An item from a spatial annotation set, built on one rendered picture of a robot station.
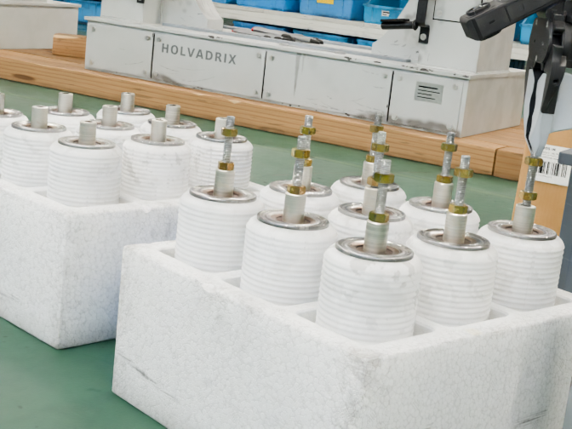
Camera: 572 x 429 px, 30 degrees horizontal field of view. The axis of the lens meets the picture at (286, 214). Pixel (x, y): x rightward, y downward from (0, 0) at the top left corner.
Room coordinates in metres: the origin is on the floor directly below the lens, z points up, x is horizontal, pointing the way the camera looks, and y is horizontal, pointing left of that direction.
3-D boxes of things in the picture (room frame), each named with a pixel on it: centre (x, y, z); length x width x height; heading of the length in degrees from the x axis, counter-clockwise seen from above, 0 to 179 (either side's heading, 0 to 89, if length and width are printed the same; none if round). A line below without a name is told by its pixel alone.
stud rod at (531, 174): (1.15, -0.26, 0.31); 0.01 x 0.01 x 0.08
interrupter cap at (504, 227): (1.15, -0.26, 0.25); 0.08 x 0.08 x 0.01
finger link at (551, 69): (1.13, -0.26, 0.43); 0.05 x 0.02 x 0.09; 4
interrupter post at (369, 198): (1.16, -0.09, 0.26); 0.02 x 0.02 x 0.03
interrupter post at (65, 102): (1.64, 0.36, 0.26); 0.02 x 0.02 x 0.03
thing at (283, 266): (1.08, -0.01, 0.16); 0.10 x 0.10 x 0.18
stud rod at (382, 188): (0.99, -0.09, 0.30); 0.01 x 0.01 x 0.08
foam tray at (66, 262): (1.56, 0.27, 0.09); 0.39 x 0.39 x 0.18; 46
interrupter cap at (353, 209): (1.16, -0.09, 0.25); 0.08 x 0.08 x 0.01
